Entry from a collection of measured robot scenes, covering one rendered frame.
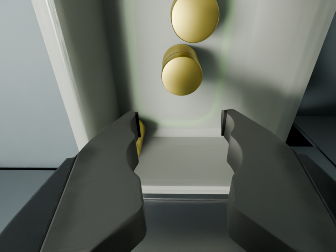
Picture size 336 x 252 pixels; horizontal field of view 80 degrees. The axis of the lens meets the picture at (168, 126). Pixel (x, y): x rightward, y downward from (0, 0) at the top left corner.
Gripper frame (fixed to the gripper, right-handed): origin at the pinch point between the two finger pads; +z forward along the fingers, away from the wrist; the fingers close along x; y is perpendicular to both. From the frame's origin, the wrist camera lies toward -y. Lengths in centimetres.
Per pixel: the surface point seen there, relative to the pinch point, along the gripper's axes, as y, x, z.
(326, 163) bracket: 7.0, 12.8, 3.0
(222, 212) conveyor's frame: 16.3, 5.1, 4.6
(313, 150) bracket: 7.0, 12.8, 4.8
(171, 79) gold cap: -0.1, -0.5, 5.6
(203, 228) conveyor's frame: 16.2, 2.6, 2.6
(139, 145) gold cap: 6.9, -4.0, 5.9
